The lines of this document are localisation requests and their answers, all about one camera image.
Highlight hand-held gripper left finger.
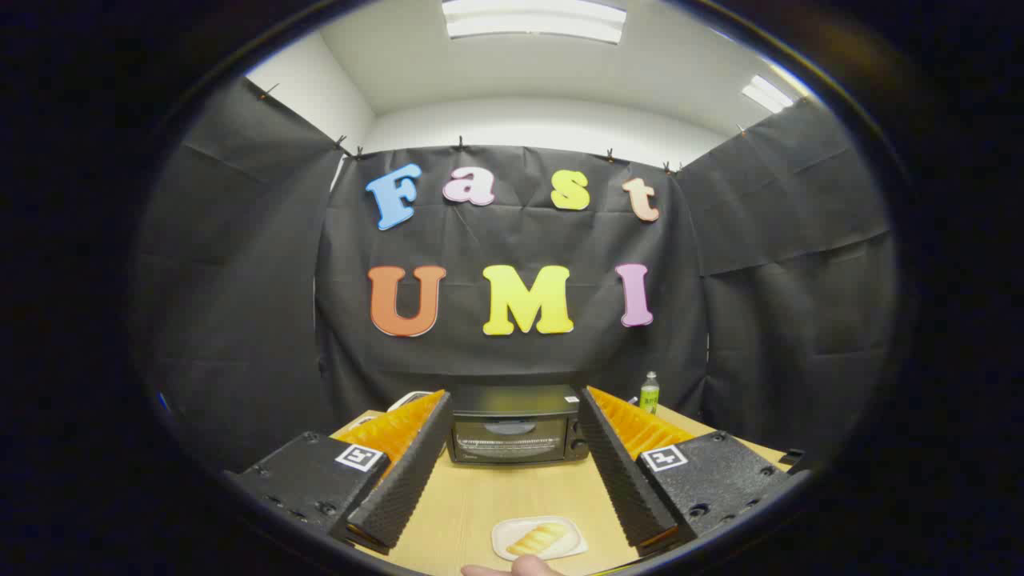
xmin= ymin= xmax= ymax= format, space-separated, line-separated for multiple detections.
xmin=226 ymin=390 xmax=454 ymax=556

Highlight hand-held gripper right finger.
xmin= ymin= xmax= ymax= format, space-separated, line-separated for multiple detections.
xmin=578 ymin=386 xmax=810 ymax=557

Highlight golden bread roll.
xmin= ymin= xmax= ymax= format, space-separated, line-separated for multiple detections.
xmin=506 ymin=523 xmax=570 ymax=558

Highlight black toaster oven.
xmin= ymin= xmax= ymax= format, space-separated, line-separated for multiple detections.
xmin=446 ymin=384 xmax=590 ymax=466

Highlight white plate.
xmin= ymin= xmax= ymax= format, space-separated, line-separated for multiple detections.
xmin=490 ymin=516 xmax=589 ymax=562

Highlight black backdrop cloth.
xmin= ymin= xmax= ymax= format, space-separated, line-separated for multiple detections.
xmin=132 ymin=76 xmax=901 ymax=473

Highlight small ceiling light panel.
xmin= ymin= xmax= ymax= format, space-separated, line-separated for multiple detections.
xmin=740 ymin=74 xmax=795 ymax=114

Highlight large ceiling light panel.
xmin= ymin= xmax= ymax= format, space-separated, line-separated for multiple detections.
xmin=442 ymin=0 xmax=627 ymax=45

